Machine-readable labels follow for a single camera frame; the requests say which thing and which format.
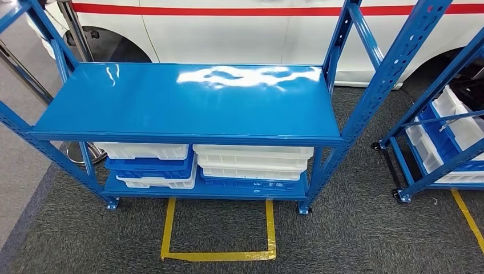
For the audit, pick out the blue metal shelf rack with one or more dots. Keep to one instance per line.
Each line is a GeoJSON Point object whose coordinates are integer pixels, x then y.
{"type": "Point", "coordinates": [189, 106]}
{"type": "Point", "coordinates": [435, 176]}

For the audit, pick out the blue plastic parts bin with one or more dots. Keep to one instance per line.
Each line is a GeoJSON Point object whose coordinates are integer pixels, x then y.
{"type": "Point", "coordinates": [151, 166]}
{"type": "Point", "coordinates": [245, 184]}
{"type": "Point", "coordinates": [438, 140]}

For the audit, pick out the white car with red stripe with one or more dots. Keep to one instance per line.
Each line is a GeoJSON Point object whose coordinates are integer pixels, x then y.
{"type": "Point", "coordinates": [227, 38]}

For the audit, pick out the grey metal bar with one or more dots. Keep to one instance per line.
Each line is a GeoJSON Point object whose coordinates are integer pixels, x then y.
{"type": "Point", "coordinates": [22, 70]}

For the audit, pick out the black parts pile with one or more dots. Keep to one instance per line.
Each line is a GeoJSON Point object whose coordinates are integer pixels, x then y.
{"type": "Point", "coordinates": [470, 94]}

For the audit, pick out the chrome stanchion post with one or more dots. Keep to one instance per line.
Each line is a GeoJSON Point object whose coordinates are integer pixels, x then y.
{"type": "Point", "coordinates": [77, 34]}

